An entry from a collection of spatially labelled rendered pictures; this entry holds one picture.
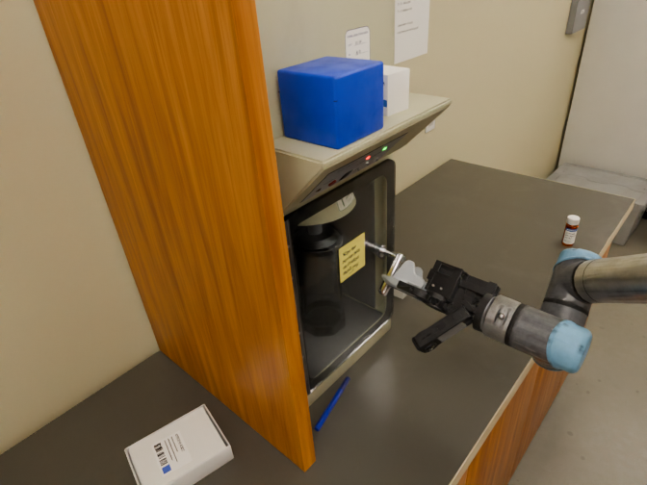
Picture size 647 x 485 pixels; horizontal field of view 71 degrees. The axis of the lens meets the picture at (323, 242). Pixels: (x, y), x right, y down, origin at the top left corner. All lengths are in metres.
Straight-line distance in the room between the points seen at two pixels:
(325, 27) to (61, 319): 0.77
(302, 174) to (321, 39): 0.21
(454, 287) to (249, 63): 0.53
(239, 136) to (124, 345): 0.76
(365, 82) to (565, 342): 0.48
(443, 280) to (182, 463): 0.57
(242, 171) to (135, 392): 0.70
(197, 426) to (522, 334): 0.61
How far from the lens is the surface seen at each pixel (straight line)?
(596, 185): 3.51
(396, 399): 1.00
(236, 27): 0.48
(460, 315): 0.83
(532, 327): 0.79
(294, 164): 0.59
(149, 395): 1.11
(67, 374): 1.16
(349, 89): 0.58
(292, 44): 0.66
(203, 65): 0.54
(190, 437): 0.95
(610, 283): 0.82
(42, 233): 1.00
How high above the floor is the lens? 1.72
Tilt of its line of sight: 32 degrees down
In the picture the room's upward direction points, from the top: 5 degrees counter-clockwise
